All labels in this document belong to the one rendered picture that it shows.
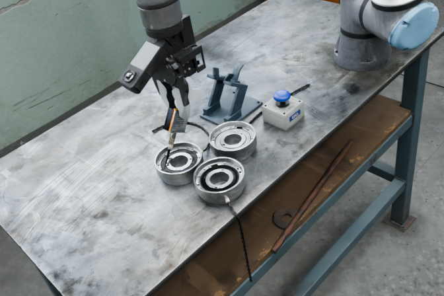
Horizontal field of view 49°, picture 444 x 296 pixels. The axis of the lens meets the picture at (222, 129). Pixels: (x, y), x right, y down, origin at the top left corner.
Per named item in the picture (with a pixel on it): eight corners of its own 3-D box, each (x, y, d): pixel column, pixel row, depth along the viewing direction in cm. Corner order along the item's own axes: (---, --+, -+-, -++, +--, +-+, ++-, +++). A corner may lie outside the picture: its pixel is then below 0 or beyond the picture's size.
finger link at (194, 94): (211, 111, 102) (200, 73, 97) (191, 127, 99) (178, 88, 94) (201, 108, 104) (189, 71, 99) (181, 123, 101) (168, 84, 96)
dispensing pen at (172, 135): (152, 166, 103) (172, 90, 100) (167, 165, 106) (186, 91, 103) (159, 170, 102) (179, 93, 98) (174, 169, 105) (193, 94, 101)
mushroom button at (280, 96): (284, 117, 113) (283, 100, 110) (271, 111, 115) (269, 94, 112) (295, 108, 115) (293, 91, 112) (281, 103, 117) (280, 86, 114)
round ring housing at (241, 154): (248, 168, 105) (246, 154, 102) (204, 160, 109) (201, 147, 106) (263, 137, 112) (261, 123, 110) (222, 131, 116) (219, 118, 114)
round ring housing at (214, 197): (191, 179, 105) (187, 165, 102) (238, 165, 106) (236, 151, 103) (203, 213, 96) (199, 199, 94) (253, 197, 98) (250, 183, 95)
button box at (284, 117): (286, 131, 113) (285, 114, 110) (263, 121, 117) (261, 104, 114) (307, 113, 117) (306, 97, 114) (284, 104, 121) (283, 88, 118)
